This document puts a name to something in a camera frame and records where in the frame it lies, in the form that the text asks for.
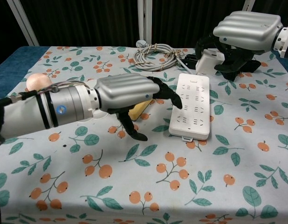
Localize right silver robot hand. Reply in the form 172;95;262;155
195;10;285;73

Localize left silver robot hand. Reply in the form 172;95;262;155
94;73;184;142

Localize white charger block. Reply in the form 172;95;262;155
195;48;225;75

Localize white power strip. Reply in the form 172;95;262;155
169;73;211;142

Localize yellow sponge with cutout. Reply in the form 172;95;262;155
128;98;152;122

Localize white flower-shaped plastic tray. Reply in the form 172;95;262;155
77;78;119;123

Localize black plug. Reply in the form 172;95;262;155
182;54;199;70

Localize dark curtain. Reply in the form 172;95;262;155
0;0;288;51

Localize floral print tablecloth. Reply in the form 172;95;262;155
0;45;288;224

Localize pink ball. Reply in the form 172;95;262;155
26;73;53;92

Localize blue table cover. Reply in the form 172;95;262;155
0;46;288;106

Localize white frame pole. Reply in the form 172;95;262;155
9;0;40;47
137;0;154;42
241;0;255;14

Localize grey cable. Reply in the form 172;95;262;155
132;40;189;72

